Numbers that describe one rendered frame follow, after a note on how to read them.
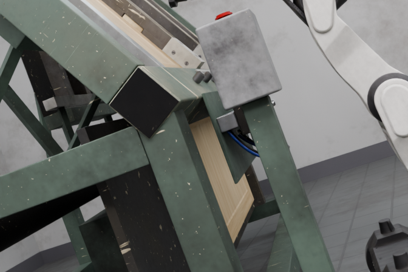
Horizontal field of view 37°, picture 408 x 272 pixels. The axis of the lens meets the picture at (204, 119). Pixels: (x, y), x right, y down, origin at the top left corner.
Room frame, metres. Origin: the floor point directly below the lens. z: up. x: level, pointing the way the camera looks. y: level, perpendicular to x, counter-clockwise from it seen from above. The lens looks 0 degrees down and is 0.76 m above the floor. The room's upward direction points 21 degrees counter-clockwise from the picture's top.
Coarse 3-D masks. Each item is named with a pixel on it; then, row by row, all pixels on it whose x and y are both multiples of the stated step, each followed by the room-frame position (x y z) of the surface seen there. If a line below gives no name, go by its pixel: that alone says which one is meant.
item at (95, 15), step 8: (72, 0) 1.54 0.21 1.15; (80, 0) 1.53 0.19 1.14; (80, 8) 1.53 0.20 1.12; (88, 8) 1.53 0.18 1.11; (88, 16) 1.53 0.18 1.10; (96, 16) 1.53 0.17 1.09; (104, 16) 1.57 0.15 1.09; (104, 24) 1.53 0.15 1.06; (112, 24) 1.54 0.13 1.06; (112, 32) 1.52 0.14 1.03; (120, 32) 1.52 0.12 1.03; (120, 40) 1.52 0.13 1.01; (128, 40) 1.52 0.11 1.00; (128, 48) 1.52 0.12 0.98; (136, 48) 1.51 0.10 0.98; (136, 56) 1.52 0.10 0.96; (144, 56) 1.51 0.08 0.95; (152, 56) 1.55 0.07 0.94; (144, 64) 1.51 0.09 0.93; (152, 64) 1.51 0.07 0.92; (160, 64) 1.53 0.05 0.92
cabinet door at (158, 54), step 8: (88, 0) 1.79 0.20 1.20; (96, 0) 1.90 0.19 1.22; (96, 8) 1.75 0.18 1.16; (104, 8) 1.87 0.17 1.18; (112, 16) 1.84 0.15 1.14; (120, 16) 1.94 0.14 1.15; (120, 24) 1.82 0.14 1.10; (128, 24) 1.91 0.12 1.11; (128, 32) 1.79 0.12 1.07; (136, 32) 1.89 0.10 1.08; (136, 40) 1.77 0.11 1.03; (144, 40) 1.88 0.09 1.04; (144, 48) 1.75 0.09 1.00; (152, 48) 1.86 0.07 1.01; (160, 56) 1.82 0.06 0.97; (168, 56) 1.91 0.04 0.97; (168, 64) 1.77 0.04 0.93; (176, 64) 1.88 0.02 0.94
